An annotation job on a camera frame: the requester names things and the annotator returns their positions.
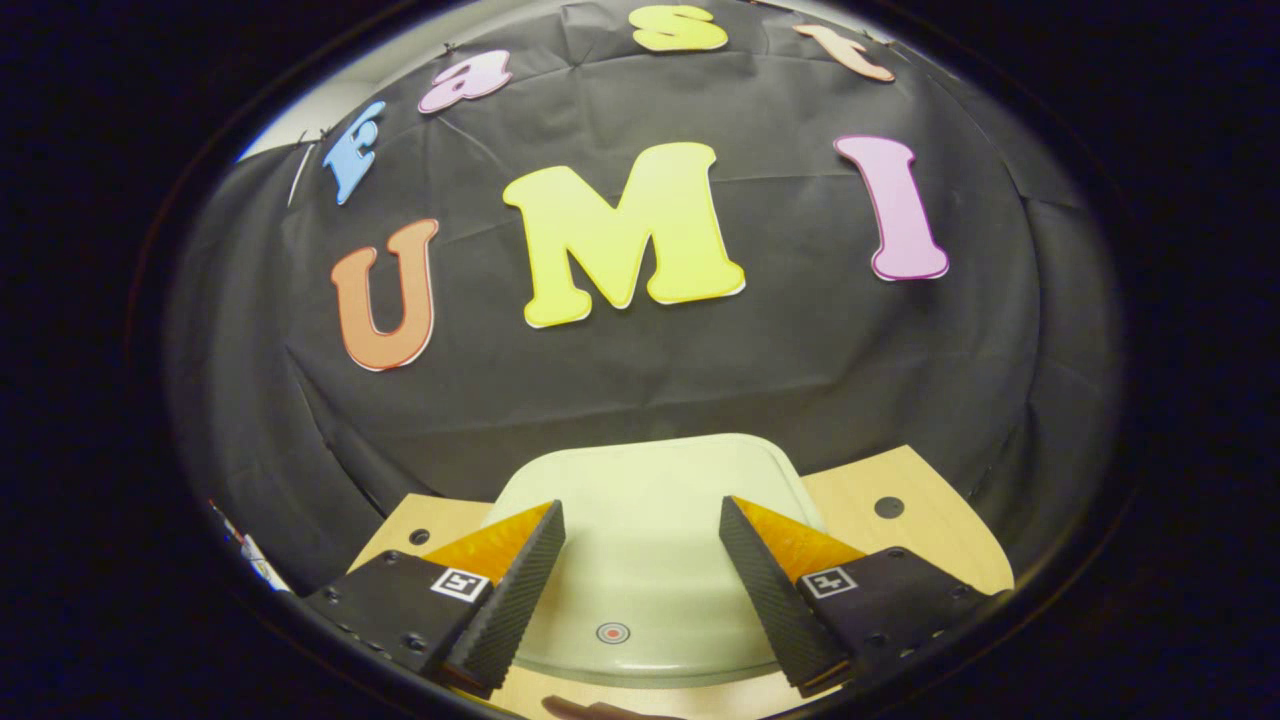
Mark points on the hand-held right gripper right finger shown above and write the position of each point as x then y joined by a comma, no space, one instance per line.
770,600

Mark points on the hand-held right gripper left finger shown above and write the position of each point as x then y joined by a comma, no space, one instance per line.
505,605

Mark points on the green desktop garbage bin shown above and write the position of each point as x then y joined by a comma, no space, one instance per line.
650,520

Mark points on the wooden desktop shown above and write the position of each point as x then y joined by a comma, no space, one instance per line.
940,550

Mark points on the white side table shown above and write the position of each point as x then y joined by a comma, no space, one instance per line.
265,565

